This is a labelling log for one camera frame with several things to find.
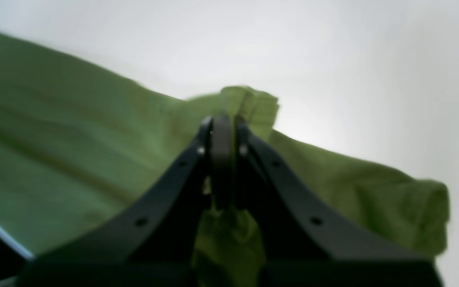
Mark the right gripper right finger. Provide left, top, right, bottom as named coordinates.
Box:
left=234, top=117, right=443, bottom=287

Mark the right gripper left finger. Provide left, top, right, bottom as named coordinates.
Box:
left=15, top=117, right=214, bottom=287

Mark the olive green T-shirt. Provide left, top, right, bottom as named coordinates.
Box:
left=0, top=33, right=449, bottom=287

